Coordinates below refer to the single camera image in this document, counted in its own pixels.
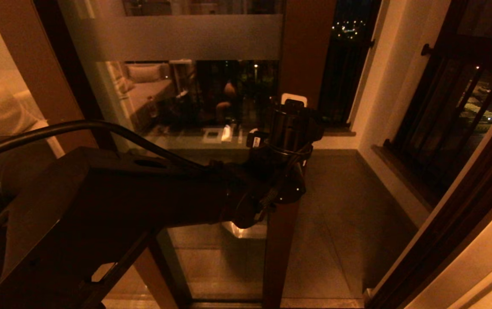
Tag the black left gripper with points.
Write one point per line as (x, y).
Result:
(293, 126)

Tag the brown framed fixed glass panel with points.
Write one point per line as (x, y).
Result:
(44, 64)

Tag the dark brown door jamb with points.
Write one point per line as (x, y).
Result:
(464, 206)

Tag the brown framed sliding glass door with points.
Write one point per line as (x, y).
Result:
(306, 51)

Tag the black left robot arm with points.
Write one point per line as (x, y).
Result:
(121, 201)

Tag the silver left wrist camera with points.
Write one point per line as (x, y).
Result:
(284, 96)

